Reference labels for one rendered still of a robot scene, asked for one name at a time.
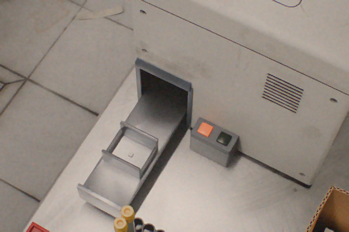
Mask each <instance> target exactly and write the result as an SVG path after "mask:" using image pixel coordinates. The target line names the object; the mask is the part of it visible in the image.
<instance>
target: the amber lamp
mask: <svg viewBox="0 0 349 232"><path fill-rule="evenodd" d="M212 129H213V127H212V126H210V125H208V124H206V123H202V125H200V127H199V128H198V131H197V132H198V133H200V134H203V135H205V136H207V137H208V136H209V134H210V133H211V131H212Z"/></svg>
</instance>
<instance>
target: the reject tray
mask: <svg viewBox="0 0 349 232"><path fill-rule="evenodd" d="M25 232H51V231H49V230H47V229H45V228H44V227H42V226H40V225H38V224H36V223H34V222H32V223H31V225H30V226H29V228H27V230H26V231H25Z"/></svg>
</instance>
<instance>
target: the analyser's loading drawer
mask: <svg viewBox="0 0 349 232"><path fill-rule="evenodd" d="M186 112H188V91H186V90H184V89H182V88H179V87H178V86H176V85H174V84H172V83H170V82H168V81H165V80H163V79H161V78H158V77H156V76H154V78H153V79H152V81H151V83H150V84H149V86H148V88H147V89H146V90H145V91H144V93H143V94H142V96H141V97H140V99H139V100H138V102H137V104H136V105H135V107H134V109H133V110H132V111H131V112H130V114H129V116H128V117H127V119H126V120H125V121H121V122H120V126H121V128H120V129H119V131H118V133H117V134H116V135H115V137H114V138H113V140H112V141H111V143H110V144H109V146H108V148H107V149H106V150H104V149H103V150H102V151H101V152H102V157H101V158H100V160H99V162H98V163H97V164H96V165H95V167H94V169H93V170H92V172H91V173H90V175H89V176H88V178H87V179H86V181H85V183H84V184H83V185H82V184H80V183H79V184H78V185H77V190H78V193H79V196H80V198H81V199H83V200H84V201H86V202H88V203H90V204H92V205H94V206H96V207H98V208H100V209H102V210H103V211H105V212H107V213H110V214H111V215H112V216H114V217H116V218H118V217H121V209H122V207H123V206H125V205H130V203H131V202H132V200H133V199H134V197H135V196H136V194H137V192H138V190H139V188H140V187H141V185H142V184H143V182H144V181H145V180H146V178H147V176H148V175H149V172H150V171H151V170H152V168H153V166H154V165H155V163H156V161H157V160H158V157H160V155H161V153H162V152H163V151H164V149H165V147H166V146H167V144H168V142H169V140H170V139H171V137H172V135H173V134H174V133H175V131H176V129H177V127H178V126H179V124H180V122H181V121H182V120H183V118H184V116H185V114H186ZM130 151H131V152H133V153H134V155H133V157H130V156H128V153H129V152H130Z"/></svg>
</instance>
